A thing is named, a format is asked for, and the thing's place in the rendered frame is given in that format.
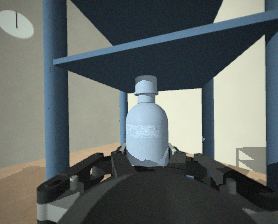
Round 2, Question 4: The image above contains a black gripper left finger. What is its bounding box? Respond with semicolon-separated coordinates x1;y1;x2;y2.
37;143;136;224

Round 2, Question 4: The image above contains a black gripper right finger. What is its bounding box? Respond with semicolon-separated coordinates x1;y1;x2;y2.
163;143;278;224

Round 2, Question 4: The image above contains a grey-blue bottle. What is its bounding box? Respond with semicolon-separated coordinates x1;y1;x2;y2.
126;75;169;167

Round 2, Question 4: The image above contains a blue shelving unit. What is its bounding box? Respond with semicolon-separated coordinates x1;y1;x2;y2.
42;0;278;194

